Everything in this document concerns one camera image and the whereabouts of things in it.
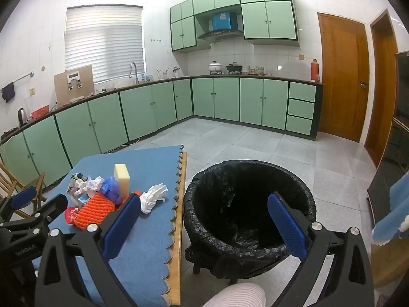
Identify cardboard box on counter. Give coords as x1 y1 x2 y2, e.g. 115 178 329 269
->
53 65 95 107

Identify wooden chair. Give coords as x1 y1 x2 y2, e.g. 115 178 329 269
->
0 160 45 221

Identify red wrapper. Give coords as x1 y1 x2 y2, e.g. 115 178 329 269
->
65 207 82 225

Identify green base cabinets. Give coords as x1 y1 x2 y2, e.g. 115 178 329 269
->
0 76 324 192

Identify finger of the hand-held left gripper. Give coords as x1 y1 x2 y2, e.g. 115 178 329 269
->
13 194 69 229
0 186 38 222

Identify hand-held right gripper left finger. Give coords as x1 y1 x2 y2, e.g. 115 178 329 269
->
36 193 142 307

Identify person's pink striped trouser leg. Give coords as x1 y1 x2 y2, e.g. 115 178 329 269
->
203 283 266 307

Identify green wall cabinets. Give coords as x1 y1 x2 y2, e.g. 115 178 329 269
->
169 0 300 52

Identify white window blind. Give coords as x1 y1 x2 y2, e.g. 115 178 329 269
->
65 5 144 84

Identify metal faucet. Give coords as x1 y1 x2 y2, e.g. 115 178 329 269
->
129 62 141 84

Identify crumpled white paper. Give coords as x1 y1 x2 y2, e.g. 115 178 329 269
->
84 176 105 195

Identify blue scalloped cloth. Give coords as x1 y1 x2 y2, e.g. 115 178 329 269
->
372 173 409 245

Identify yellow sponge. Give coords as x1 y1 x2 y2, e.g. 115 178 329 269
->
114 163 131 197

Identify black bagged trash bin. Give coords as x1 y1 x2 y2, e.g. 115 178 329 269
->
183 160 317 284

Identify crumpled white tissue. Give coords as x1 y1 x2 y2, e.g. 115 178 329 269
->
140 183 168 214

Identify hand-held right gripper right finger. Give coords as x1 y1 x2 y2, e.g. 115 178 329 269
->
268 192 375 307

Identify wooden door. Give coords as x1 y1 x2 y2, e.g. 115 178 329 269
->
364 9 400 167
317 12 370 143

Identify blue scalloped tablecloth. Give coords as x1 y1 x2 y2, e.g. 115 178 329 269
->
30 145 184 307

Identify range hood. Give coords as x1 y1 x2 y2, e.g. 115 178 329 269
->
197 29 244 41

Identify blue plastic bag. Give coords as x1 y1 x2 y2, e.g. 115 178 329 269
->
100 177 123 206

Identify dark hanging towel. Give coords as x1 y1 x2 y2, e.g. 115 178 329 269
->
1 82 16 103

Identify black glass cabinet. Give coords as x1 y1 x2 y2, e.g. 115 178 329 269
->
367 51 409 227

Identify wooden table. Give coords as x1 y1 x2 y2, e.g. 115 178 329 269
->
166 151 188 307

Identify metal towel rail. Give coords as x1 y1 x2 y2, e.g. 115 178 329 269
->
0 71 35 90

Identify crushed paper cup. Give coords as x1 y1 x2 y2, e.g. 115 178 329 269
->
66 173 88 195

